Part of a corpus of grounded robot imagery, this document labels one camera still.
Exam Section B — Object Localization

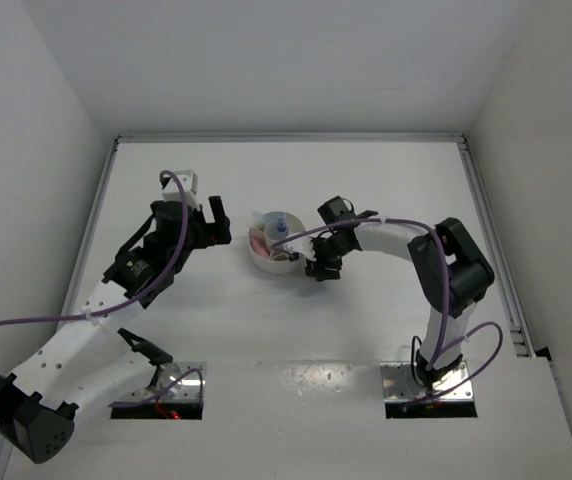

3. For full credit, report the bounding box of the metal base plate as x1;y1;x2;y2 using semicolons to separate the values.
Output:
380;361;474;404
112;362;207;408

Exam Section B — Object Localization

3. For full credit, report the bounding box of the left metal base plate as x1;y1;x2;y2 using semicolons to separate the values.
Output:
112;362;207;408

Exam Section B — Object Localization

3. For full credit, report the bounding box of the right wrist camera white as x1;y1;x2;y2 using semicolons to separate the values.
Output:
284;237;316;261

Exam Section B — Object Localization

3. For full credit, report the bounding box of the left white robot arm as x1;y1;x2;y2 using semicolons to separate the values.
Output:
0;196;231;464

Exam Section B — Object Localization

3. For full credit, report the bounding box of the blue highlighter marker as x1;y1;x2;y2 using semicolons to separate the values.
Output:
251;211;274;229

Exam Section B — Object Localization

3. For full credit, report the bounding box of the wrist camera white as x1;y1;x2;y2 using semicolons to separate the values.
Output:
284;237;316;261
161;170;200;209

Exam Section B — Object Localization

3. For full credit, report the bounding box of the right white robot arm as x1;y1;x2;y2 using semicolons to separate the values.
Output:
305;196;495;388

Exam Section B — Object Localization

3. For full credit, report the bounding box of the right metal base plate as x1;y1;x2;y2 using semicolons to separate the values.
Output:
380;361;474;404

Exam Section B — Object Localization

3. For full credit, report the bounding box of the pink highlighter marker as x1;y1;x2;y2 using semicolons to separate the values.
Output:
250;237;270;259

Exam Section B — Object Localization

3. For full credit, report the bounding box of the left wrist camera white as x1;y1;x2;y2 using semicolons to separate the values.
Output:
161;170;200;209

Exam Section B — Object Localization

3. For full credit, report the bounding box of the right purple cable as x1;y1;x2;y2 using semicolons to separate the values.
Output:
270;217;505;401

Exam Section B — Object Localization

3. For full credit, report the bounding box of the white round divided organizer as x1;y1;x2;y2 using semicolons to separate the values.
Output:
247;211;305;275

